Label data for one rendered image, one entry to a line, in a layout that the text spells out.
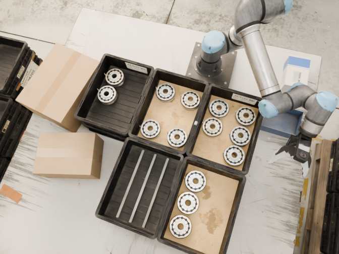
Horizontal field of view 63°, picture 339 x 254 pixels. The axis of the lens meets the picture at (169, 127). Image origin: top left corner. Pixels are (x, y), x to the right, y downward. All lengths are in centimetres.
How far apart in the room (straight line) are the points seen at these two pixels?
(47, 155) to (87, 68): 51
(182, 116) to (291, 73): 67
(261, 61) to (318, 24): 196
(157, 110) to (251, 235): 80
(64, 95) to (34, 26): 171
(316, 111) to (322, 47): 183
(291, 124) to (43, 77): 140
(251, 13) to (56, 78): 105
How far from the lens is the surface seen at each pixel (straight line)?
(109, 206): 143
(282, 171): 162
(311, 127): 115
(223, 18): 288
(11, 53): 245
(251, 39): 114
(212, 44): 151
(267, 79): 112
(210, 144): 143
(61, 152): 153
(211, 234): 139
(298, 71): 175
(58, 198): 167
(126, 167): 144
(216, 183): 140
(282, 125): 168
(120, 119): 151
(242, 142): 143
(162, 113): 149
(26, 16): 333
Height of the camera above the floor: 221
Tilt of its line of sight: 72 degrees down
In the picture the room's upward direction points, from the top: 11 degrees counter-clockwise
